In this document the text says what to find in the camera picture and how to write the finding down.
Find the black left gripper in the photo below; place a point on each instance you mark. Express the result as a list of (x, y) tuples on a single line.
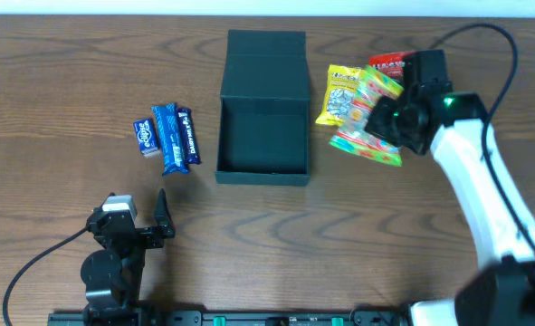
[(137, 233)]

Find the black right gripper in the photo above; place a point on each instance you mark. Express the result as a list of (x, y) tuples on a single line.
[(386, 125)]

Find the colourful gummy candy bag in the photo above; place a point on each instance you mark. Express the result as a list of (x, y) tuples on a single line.
[(351, 136)]

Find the blue cookie pack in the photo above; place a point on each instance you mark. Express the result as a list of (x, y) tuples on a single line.
[(170, 139)]

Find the purple Dairy Milk bar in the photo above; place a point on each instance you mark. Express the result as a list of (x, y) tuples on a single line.
[(188, 136)]

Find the yellow Hacks candy bag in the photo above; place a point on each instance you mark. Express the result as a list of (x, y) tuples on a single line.
[(341, 89)]

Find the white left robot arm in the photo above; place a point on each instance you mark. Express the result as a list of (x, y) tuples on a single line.
[(112, 275)]

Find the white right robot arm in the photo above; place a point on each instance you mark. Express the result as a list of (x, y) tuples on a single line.
[(454, 129)]

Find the red Hacks candy bag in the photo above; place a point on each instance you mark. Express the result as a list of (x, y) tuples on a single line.
[(390, 64)]

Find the blue Eclipse mints box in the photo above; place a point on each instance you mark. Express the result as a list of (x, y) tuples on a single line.
[(146, 136)]

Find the dark green open box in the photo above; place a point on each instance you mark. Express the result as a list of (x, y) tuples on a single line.
[(264, 134)]

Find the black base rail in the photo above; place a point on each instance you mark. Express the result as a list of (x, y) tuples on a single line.
[(196, 318)]

